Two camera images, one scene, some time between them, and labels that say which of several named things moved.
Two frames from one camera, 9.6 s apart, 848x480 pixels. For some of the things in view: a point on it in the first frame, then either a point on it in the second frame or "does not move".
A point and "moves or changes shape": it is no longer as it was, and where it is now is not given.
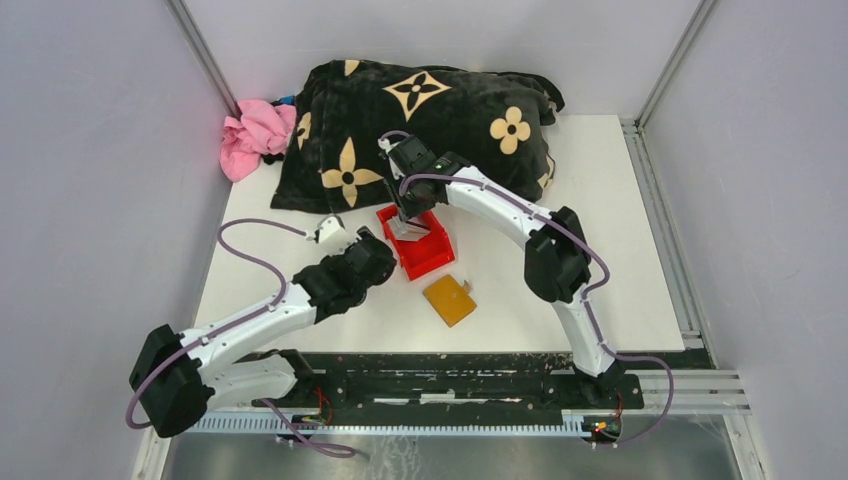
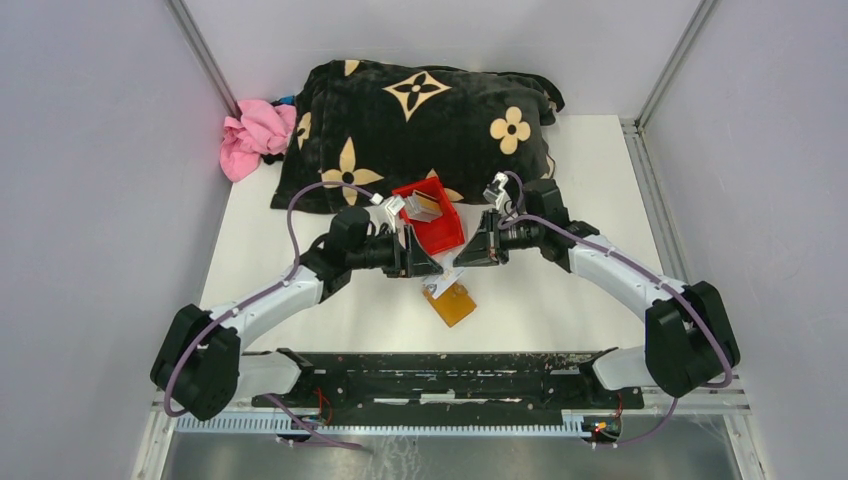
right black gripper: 406,209 to 478,251
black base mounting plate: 437,382 does not move
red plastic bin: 420,257 moves or changes shape
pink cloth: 260,128 does not move
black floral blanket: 333,153 does not move
